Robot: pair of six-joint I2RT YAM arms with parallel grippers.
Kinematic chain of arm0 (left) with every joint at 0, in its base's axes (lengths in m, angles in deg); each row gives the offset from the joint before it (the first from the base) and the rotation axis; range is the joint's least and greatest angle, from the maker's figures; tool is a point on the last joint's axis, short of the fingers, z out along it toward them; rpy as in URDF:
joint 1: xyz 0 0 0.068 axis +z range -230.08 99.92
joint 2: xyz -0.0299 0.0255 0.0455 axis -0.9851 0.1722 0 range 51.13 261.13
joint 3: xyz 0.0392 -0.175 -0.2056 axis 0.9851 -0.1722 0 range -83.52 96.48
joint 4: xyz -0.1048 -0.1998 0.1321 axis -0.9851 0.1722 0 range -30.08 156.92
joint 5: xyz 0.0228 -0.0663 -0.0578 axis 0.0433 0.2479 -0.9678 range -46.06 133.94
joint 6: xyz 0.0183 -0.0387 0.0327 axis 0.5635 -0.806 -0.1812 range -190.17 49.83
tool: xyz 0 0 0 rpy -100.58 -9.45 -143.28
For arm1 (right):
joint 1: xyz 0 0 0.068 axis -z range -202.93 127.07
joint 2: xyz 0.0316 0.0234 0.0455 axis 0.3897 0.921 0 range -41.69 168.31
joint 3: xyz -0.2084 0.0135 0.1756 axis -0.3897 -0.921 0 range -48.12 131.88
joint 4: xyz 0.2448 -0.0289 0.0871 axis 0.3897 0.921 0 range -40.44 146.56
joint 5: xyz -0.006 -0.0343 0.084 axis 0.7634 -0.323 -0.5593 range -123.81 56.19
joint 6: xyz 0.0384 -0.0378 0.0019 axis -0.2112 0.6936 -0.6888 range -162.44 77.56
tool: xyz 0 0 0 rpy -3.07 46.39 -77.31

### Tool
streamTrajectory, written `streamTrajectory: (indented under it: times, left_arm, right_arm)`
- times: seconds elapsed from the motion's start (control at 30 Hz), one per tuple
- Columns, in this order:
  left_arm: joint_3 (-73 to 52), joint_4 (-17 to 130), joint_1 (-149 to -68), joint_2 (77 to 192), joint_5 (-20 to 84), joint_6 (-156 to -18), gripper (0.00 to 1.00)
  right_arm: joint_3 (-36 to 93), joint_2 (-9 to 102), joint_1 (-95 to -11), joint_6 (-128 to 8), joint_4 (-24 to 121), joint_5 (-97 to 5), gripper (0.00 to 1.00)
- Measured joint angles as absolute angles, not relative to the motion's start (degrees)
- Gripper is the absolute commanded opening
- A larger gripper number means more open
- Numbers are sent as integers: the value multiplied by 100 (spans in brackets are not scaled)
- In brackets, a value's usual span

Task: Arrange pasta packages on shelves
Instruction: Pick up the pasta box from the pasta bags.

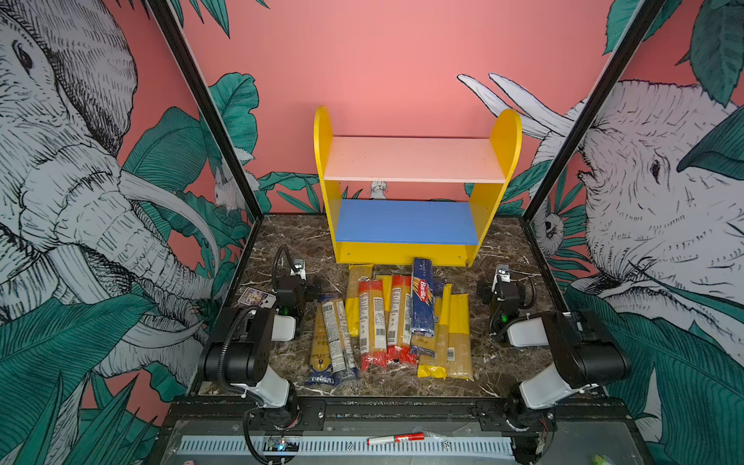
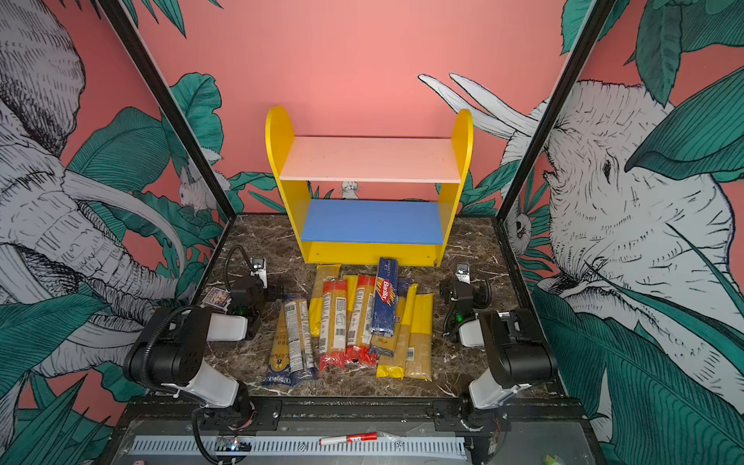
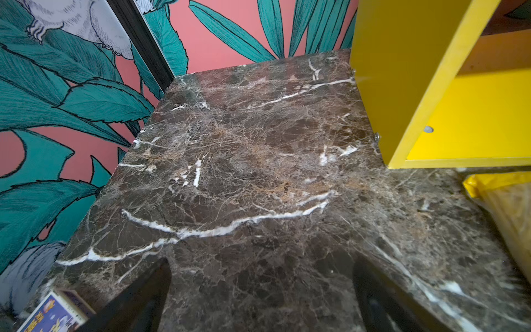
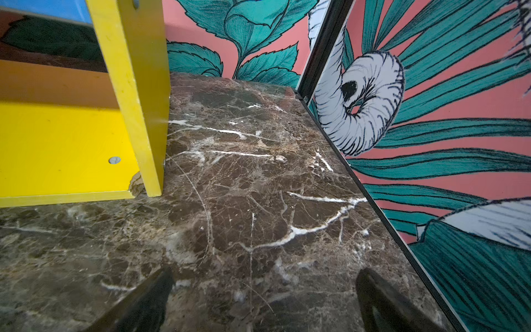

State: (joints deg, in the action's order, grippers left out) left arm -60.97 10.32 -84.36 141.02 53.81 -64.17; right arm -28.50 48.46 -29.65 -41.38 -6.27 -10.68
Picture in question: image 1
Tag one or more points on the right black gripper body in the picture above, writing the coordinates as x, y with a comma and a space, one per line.
504, 295

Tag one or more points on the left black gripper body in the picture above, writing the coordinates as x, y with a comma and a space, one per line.
292, 290

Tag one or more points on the clear blue-end spaghetti pack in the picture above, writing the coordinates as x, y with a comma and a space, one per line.
332, 359

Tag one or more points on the red spaghetti pack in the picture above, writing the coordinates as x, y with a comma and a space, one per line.
373, 329
399, 334

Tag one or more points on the blue Barilla spaghetti pack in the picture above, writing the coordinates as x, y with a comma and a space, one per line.
423, 313

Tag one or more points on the dark-blue-top Arbella spaghetti pack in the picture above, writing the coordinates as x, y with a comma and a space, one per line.
422, 345

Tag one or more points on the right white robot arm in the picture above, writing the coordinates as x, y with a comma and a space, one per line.
585, 355

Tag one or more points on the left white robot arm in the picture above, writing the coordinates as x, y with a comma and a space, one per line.
236, 356

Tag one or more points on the upper-left yellow pasta pack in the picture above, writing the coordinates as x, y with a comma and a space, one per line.
357, 273

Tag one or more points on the yellow pasta pack outer right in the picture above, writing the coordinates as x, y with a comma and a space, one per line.
459, 341

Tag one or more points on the middle yellow pasta pack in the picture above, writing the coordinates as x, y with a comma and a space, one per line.
387, 282

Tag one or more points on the yellow pasta pack inner right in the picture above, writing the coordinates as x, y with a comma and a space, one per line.
436, 367

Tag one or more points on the small printed card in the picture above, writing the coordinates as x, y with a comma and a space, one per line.
254, 297

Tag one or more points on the yellow shelf unit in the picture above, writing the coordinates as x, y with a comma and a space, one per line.
396, 232

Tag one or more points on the small green circuit board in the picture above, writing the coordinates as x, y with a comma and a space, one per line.
282, 445

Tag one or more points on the red white marker pen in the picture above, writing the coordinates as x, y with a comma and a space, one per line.
395, 439

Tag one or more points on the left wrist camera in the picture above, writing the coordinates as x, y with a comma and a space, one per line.
299, 268

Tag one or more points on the black front frame beam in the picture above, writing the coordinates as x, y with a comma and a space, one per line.
313, 413

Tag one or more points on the perforated metal rail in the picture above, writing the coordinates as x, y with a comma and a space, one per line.
488, 447

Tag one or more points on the left black corner post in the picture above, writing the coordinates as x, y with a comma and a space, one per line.
163, 12

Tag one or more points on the black corner post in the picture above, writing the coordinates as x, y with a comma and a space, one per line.
631, 39
163, 12

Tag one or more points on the right black corner post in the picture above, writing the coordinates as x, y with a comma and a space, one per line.
631, 39

